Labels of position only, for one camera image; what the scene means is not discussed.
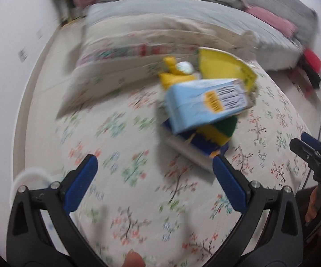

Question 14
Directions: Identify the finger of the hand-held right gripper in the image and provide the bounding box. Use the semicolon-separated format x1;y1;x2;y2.
301;132;321;149
290;138;317;163

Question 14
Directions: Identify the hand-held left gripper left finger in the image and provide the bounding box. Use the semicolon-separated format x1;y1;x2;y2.
6;154;111;267

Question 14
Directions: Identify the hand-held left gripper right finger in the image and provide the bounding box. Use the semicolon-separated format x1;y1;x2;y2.
205;155;306;267

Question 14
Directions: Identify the person's right hand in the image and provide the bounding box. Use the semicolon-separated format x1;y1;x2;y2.
305;186;321;224

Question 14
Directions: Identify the blue white box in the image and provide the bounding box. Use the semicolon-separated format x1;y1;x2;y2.
160;121;230;173

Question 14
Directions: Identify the yellow green sponge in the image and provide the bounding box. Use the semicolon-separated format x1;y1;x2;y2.
198;115;238;148

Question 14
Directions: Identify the red cloth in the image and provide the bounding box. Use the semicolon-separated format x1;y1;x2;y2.
302;49;321;70

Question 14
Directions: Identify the light blue carton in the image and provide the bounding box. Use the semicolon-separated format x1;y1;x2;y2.
164;78;256;134

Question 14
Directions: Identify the flat yellow packet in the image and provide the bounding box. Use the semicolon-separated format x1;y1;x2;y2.
198;47;257;95

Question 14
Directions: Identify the white green bottle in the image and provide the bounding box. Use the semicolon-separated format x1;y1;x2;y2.
176;62;194;75

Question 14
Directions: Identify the bed with grey sheet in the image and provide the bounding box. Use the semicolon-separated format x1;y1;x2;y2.
85;0;303;70

